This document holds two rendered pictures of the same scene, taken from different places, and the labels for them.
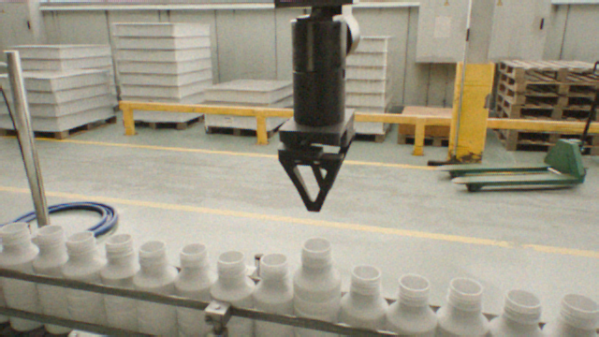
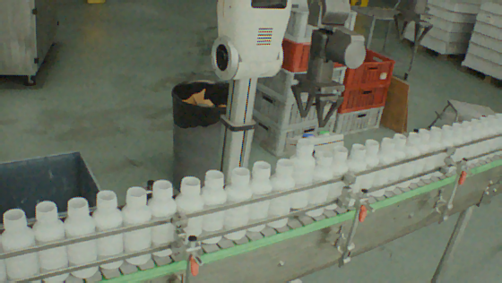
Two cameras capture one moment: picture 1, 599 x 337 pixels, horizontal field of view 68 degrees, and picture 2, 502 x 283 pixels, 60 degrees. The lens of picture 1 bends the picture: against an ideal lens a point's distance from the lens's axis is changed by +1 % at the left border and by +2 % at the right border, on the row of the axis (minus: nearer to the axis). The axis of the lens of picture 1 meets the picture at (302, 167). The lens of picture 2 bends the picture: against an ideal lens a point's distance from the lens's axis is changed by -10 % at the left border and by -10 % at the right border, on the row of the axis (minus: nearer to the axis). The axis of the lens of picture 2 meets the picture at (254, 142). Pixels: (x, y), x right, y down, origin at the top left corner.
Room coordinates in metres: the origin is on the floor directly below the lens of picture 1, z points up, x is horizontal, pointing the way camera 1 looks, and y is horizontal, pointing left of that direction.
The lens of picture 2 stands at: (1.00, -0.85, 1.67)
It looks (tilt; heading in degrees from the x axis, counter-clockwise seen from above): 27 degrees down; 129
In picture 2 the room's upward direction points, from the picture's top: 9 degrees clockwise
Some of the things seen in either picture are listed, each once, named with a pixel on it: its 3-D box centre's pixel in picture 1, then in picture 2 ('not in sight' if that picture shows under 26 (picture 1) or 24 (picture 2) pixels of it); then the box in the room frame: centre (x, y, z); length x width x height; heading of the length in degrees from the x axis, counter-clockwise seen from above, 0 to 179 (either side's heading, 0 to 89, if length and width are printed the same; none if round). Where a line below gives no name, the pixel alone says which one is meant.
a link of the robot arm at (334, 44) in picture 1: (320, 43); (325, 44); (0.48, -0.02, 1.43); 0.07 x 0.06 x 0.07; 164
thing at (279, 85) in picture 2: not in sight; (299, 74); (-0.98, 2.04, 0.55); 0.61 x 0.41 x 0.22; 82
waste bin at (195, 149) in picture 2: not in sight; (204, 141); (-0.88, 1.00, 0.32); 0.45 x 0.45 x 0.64
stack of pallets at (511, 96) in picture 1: (545, 103); not in sight; (5.74, -3.15, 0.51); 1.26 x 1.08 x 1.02; 165
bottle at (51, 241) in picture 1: (59, 278); (407, 159); (0.60, 0.37, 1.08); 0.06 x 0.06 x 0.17
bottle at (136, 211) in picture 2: not in sight; (136, 226); (0.38, -0.41, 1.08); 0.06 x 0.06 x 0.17
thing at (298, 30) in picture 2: not in sight; (309, 19); (-0.98, 2.04, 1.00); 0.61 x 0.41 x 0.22; 82
